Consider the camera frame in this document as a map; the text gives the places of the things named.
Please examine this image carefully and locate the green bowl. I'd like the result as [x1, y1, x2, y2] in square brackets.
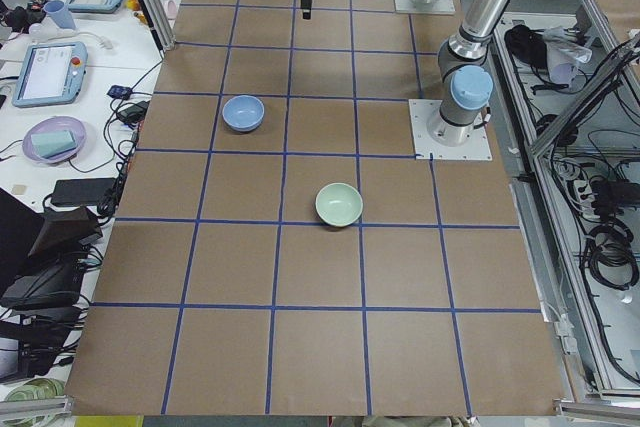
[315, 183, 364, 227]

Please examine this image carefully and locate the blue bowl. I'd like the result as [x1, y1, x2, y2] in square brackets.
[222, 95, 265, 133]

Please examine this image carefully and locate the small blue device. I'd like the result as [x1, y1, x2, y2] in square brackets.
[107, 85, 133, 100]

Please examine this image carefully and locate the blue plastic cup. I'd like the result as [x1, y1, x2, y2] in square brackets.
[43, 0, 76, 30]

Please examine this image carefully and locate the near teach pendant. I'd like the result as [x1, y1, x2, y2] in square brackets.
[12, 42, 88, 108]

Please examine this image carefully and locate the purple plate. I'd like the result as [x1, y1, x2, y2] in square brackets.
[22, 116, 87, 164]

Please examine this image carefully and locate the black power brick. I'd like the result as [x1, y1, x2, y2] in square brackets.
[51, 178, 116, 207]

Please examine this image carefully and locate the green sponge block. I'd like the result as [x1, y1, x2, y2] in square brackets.
[30, 130, 76, 158]

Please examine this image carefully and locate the white power strip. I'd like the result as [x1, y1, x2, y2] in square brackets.
[569, 177, 598, 221]

